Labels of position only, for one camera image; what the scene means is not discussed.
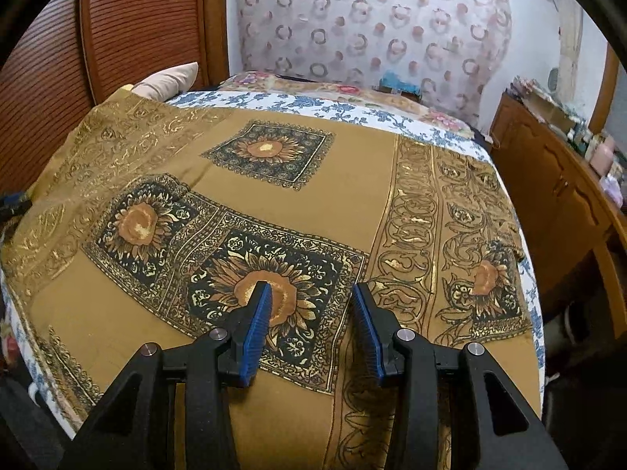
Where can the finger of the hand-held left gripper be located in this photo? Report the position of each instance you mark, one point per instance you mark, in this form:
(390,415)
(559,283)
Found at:
(13,205)

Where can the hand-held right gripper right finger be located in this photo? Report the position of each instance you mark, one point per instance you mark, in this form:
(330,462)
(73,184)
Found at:
(367,338)

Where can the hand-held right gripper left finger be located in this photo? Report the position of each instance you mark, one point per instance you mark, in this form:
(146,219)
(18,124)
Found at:
(257,338)

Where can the gold sunflower patterned blanket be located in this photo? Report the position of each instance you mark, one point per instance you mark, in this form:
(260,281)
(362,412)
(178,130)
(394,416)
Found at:
(343,181)

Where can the beige pillow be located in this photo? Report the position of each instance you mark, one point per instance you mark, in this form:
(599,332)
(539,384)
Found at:
(169,82)

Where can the wooden louvered wardrobe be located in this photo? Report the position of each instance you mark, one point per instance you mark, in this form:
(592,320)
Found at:
(122,24)

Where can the long wooden cabinet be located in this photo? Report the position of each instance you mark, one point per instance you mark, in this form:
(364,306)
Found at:
(543,181)

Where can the blue floral bedsheet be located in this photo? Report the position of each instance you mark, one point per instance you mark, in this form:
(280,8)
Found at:
(303,105)

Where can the pink floral blanket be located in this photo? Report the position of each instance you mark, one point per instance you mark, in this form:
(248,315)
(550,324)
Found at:
(352,90)

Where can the cardboard box with blue cloth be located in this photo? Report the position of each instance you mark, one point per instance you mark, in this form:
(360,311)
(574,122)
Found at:
(399,84)

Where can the small purple pouch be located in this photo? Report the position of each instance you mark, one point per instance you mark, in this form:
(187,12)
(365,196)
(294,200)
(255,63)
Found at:
(612,191)

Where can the open cardboard box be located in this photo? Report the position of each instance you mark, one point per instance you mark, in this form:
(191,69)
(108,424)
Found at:
(546,107)

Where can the pink bottle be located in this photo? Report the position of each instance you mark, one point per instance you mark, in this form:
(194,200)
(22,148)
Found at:
(602,155)

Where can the circle print curtain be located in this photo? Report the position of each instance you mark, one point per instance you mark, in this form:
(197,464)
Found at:
(372,24)

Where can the small desk fan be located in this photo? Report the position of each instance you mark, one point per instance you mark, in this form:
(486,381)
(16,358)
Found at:
(553,80)

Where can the beige lace side curtain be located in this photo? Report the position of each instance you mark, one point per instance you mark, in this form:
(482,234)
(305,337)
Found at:
(570,49)

